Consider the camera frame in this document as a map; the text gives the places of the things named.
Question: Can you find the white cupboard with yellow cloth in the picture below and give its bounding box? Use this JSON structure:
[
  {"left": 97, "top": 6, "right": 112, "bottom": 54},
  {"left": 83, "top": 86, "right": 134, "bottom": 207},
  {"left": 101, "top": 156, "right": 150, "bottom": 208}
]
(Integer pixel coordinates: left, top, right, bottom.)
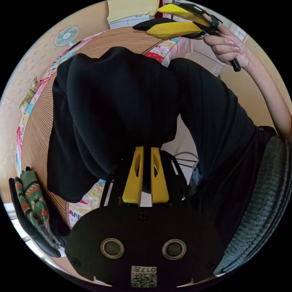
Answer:
[{"left": 106, "top": 0, "right": 161, "bottom": 30}]

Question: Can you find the olive patterned cushion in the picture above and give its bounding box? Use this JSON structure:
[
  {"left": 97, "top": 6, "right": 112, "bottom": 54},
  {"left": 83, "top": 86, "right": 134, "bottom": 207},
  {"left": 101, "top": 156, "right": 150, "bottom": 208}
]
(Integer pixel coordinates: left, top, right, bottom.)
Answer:
[{"left": 19, "top": 76, "right": 42, "bottom": 115}]

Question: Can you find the bed with woven mat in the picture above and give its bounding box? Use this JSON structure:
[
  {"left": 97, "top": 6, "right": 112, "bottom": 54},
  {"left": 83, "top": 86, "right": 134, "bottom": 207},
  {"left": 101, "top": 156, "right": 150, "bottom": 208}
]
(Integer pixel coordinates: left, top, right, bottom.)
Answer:
[{"left": 15, "top": 26, "right": 194, "bottom": 230}]

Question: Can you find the black chair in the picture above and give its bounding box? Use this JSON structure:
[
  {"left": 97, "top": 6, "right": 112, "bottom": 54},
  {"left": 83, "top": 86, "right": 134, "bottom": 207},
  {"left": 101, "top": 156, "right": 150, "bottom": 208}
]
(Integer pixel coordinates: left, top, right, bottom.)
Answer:
[{"left": 9, "top": 177, "right": 62, "bottom": 259}]

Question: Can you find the pile of clothes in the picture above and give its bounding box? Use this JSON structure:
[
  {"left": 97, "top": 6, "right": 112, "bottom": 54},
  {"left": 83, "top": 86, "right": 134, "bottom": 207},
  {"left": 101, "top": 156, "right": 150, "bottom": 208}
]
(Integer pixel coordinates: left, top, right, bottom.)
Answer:
[{"left": 14, "top": 166, "right": 61, "bottom": 251}]

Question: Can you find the teal electric fan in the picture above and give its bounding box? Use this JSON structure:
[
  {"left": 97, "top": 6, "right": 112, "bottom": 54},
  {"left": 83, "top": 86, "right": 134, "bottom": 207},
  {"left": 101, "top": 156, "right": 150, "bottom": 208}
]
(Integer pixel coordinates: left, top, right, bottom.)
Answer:
[{"left": 53, "top": 24, "right": 82, "bottom": 50}]

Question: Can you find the person's body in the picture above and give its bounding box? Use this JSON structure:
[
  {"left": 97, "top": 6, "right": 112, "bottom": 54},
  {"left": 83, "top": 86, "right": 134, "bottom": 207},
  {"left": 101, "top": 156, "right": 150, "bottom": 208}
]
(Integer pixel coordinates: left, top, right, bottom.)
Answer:
[{"left": 213, "top": 125, "right": 292, "bottom": 277}]

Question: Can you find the person's right hand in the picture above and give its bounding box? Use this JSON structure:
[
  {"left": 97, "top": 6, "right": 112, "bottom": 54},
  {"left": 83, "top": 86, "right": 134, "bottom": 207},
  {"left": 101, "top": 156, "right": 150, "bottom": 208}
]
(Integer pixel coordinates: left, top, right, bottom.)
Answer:
[{"left": 202, "top": 13, "right": 251, "bottom": 70}]

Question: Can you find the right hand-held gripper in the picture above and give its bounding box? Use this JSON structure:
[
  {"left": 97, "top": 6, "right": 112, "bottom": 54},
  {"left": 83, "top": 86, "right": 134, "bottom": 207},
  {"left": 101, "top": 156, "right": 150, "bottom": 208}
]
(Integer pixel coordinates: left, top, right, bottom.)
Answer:
[{"left": 145, "top": 2, "right": 242, "bottom": 72}]

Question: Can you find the black long sleeve shirt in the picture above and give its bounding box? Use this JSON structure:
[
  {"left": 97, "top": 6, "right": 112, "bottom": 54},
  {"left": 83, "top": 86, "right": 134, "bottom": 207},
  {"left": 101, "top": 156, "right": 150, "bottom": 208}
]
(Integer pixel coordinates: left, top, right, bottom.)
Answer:
[{"left": 47, "top": 47, "right": 260, "bottom": 242}]

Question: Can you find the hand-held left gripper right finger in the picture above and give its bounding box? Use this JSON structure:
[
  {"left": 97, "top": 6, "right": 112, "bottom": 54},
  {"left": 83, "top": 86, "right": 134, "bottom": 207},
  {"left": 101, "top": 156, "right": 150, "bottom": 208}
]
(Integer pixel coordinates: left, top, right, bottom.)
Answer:
[{"left": 150, "top": 147, "right": 170, "bottom": 204}]

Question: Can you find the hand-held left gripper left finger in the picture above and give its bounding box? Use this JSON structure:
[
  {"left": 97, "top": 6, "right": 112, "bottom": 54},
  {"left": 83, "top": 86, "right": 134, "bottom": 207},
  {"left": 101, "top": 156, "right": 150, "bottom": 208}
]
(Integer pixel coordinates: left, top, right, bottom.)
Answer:
[{"left": 122, "top": 146, "right": 145, "bottom": 204}]

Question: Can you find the person's right forearm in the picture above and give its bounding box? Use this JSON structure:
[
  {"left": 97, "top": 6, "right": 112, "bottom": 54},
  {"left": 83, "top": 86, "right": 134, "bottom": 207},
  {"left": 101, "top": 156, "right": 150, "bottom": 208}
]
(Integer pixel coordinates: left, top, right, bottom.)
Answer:
[{"left": 241, "top": 49, "right": 292, "bottom": 143}]

